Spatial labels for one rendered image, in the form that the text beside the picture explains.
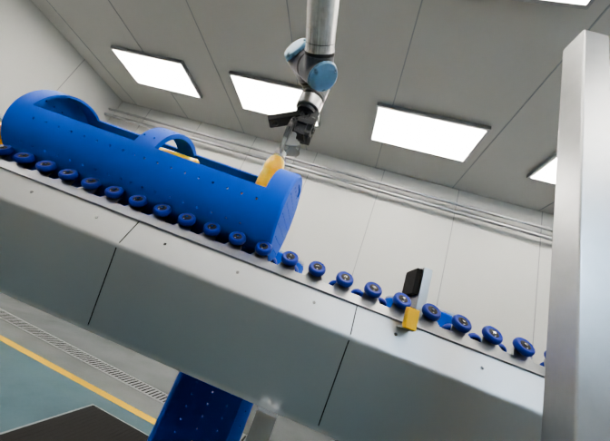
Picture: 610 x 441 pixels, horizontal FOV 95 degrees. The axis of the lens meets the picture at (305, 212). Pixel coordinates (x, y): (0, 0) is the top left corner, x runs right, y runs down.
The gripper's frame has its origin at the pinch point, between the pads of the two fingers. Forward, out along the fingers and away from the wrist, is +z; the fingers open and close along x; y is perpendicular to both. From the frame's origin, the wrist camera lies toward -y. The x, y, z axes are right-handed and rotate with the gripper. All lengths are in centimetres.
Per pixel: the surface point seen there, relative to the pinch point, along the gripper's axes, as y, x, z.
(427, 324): 54, -11, 37
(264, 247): 10.0, -10.3, 33.7
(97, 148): -44, -13, 25
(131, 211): -27.0, -10.8, 37.6
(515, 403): 74, -14, 46
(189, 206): -13.8, -10.2, 30.5
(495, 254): 252, 293, -125
